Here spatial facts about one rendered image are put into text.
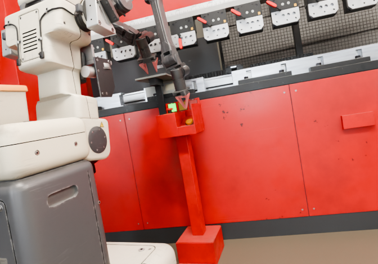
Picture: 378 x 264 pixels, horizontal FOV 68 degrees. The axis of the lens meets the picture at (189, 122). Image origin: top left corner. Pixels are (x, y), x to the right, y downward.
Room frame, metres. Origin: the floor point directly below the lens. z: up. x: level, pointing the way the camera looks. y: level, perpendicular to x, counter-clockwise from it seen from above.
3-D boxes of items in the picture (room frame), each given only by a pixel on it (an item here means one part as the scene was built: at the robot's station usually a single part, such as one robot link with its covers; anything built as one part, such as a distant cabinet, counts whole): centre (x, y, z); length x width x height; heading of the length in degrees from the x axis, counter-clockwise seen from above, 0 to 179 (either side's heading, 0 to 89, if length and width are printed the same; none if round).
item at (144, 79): (1.66, 0.14, 1.00); 0.26 x 0.18 x 0.01; 168
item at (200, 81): (1.79, 0.06, 0.92); 0.39 x 0.06 x 0.10; 78
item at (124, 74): (2.35, 0.23, 1.12); 1.13 x 0.02 x 0.44; 78
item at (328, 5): (1.60, -0.84, 1.26); 0.15 x 0.09 x 0.17; 78
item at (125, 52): (1.85, 0.33, 1.26); 0.15 x 0.09 x 0.17; 78
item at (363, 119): (1.44, -0.86, 0.59); 0.15 x 0.02 x 0.07; 78
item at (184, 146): (1.48, 0.04, 0.39); 0.06 x 0.06 x 0.54; 71
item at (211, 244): (1.46, 0.05, 0.06); 0.25 x 0.20 x 0.12; 161
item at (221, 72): (2.15, -0.18, 1.02); 0.37 x 0.06 x 0.04; 78
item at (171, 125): (1.48, 0.04, 0.75); 0.20 x 0.16 x 0.18; 71
